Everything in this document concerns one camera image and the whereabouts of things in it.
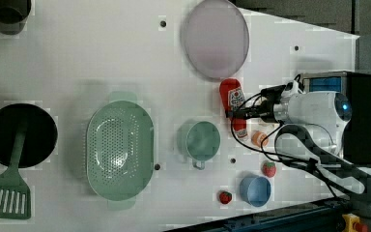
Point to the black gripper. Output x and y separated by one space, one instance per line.
271 97

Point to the red plush strawberry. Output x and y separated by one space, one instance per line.
269 169
225 197

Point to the blue aluminium frame rail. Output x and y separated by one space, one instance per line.
317 216

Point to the dark grey cup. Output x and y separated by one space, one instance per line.
13 15

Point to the plush orange slice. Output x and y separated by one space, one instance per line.
259 139

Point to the green spatula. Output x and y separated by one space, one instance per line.
15 195

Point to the black toaster oven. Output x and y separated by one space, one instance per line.
356 87

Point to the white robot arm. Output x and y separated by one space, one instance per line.
310 134

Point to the yellow red emergency button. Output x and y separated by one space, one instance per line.
354 224

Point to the green mug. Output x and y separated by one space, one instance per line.
198 140

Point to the blue plastic cup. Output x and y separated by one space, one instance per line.
255 190

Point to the green oval strainer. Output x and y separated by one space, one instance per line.
120 150

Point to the red plush ketchup bottle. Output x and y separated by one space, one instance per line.
232 97

